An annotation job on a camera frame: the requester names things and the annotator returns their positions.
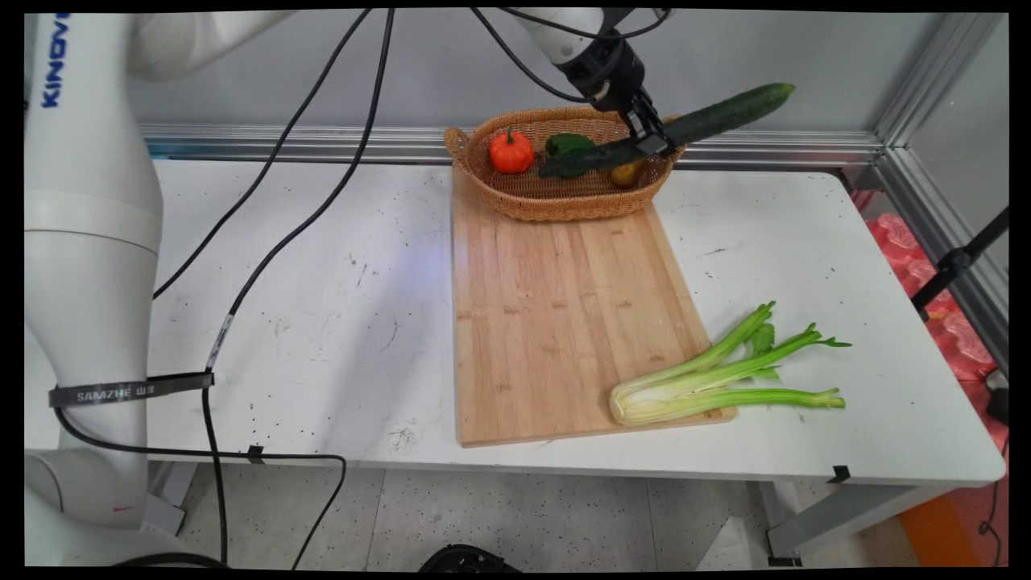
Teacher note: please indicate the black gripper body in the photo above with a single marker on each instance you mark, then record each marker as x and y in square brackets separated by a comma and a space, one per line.
[608, 76]

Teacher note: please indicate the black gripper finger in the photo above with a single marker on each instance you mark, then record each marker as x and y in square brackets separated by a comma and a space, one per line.
[642, 135]
[660, 129]

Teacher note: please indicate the long dark green cucumber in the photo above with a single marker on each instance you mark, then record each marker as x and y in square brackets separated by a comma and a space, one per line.
[717, 117]

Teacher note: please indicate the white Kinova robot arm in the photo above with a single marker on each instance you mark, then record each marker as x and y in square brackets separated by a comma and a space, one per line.
[89, 242]

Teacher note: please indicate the yellow-brown pear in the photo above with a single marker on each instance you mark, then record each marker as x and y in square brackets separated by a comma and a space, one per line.
[626, 174]

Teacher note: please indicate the green bell pepper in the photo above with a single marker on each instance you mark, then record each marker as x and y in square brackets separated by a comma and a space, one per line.
[568, 145]

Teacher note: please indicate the woven wicker basket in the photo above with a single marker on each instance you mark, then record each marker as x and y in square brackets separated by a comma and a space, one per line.
[556, 197]

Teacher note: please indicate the bamboo cutting board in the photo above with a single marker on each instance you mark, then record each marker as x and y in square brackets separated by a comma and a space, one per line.
[556, 322]

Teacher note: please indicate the green celery bunch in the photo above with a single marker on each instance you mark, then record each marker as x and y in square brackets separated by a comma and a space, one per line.
[701, 387]

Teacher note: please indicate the black tripod stand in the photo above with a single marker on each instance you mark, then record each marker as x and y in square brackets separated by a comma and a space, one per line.
[954, 262]

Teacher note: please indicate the red foam mat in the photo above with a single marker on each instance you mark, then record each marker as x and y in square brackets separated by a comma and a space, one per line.
[950, 330]

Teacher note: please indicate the black tape mark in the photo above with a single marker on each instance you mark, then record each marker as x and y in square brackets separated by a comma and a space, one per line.
[255, 453]
[840, 474]

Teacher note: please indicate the grey table leg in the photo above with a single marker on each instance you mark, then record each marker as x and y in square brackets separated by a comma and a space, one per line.
[846, 515]
[165, 495]

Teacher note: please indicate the small black box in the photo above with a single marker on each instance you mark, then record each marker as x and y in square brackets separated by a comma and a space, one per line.
[999, 399]

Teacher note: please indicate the black round floor object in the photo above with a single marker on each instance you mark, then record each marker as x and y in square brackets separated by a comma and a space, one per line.
[467, 558]

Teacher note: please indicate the orange floor mat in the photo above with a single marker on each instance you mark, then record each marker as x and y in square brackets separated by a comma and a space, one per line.
[938, 532]

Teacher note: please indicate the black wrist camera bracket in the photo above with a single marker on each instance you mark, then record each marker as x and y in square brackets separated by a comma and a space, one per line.
[616, 20]

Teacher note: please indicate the horizontal aluminium frame rail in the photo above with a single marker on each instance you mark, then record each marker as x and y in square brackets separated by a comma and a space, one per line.
[765, 149]

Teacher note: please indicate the slanted aluminium frame post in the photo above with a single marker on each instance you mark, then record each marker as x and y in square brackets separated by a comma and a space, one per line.
[934, 121]

